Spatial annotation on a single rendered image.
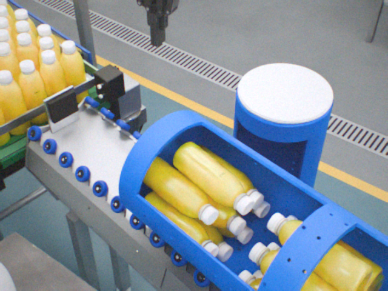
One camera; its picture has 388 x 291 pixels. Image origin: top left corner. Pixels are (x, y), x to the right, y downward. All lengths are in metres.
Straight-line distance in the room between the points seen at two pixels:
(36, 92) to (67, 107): 0.11
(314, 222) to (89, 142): 0.81
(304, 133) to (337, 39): 2.32
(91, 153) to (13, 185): 1.30
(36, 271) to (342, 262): 0.64
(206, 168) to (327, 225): 0.29
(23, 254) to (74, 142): 0.46
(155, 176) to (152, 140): 0.09
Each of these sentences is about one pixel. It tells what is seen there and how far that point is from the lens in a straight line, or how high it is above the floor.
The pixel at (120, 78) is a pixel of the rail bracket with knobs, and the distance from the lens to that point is 1.77.
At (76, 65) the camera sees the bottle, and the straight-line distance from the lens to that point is 1.74.
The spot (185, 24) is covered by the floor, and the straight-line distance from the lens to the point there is 3.90.
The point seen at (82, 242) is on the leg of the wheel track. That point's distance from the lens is 1.94.
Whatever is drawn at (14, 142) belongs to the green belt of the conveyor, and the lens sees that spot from 1.74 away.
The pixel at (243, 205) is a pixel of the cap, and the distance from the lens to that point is 1.15.
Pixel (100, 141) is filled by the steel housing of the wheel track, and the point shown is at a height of 0.93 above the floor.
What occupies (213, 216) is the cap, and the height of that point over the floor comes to 1.11.
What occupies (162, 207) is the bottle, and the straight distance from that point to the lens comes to 1.24.
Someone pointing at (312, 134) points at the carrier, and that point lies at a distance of 1.61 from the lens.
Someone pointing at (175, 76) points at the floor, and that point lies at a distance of 3.41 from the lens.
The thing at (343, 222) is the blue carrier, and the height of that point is 1.23.
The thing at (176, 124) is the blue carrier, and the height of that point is 1.23.
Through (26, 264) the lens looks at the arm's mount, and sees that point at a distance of 1.29.
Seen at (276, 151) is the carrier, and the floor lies 0.65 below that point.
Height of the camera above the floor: 2.04
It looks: 44 degrees down
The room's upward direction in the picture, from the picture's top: straight up
